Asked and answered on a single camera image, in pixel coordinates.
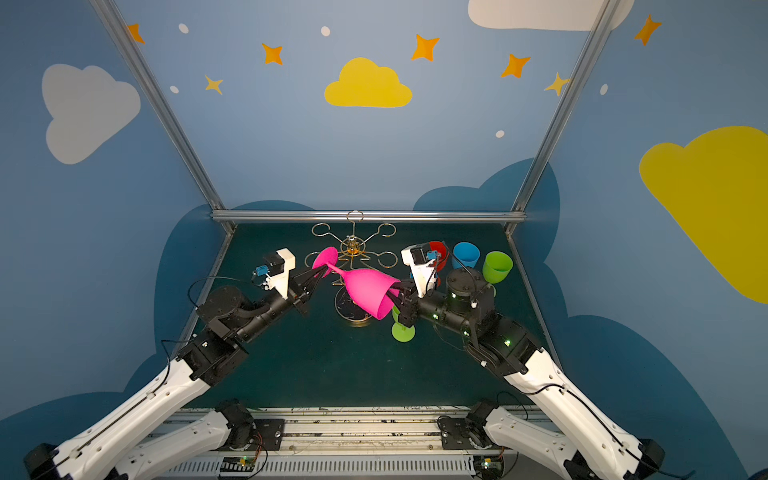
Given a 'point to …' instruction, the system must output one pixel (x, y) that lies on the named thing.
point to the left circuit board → (243, 463)
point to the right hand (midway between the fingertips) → (388, 281)
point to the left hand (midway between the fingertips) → (321, 262)
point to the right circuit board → (489, 467)
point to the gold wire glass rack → (346, 259)
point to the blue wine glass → (465, 254)
